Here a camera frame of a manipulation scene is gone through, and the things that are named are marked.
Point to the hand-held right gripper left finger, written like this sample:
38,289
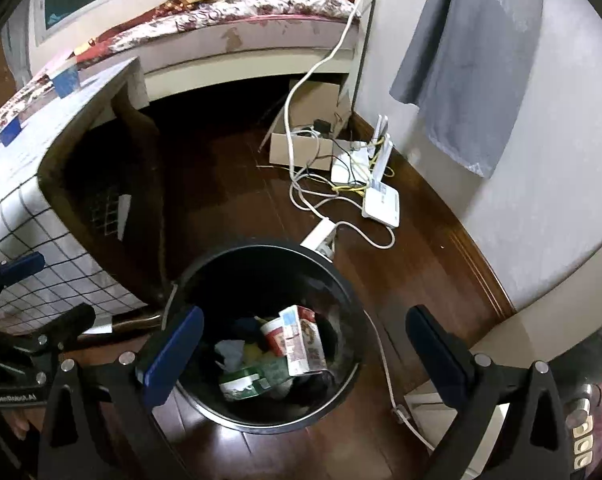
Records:
173,355

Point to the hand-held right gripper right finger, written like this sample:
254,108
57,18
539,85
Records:
436,355

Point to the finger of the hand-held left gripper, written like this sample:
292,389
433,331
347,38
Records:
71,322
21,267

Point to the green and white carton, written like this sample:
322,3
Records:
246,380

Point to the black round trash bin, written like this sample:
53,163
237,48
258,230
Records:
261,280

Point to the red and white carton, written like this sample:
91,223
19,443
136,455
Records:
301,345

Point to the white crumpled tissue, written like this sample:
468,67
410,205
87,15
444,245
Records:
230,352

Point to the yellow green wrapper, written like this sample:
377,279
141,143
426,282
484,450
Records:
255,351

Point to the white checked tablecloth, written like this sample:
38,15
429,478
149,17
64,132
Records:
31,185

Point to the blue paper cup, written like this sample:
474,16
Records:
66,82
10,132

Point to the flat white router box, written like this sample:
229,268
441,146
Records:
381,205

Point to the white power strip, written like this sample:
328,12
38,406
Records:
317,235

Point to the white router with antennas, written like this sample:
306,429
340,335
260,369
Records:
348,167

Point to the grey window curtain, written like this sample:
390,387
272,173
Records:
16,45

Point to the small cardboard box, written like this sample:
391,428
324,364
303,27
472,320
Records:
281,152

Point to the black power adapter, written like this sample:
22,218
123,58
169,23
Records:
323,126

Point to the large cardboard box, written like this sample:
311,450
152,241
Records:
316,100

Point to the grey hanging cloth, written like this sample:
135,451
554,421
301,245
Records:
461,60

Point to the floral bedsheet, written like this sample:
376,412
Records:
231,10

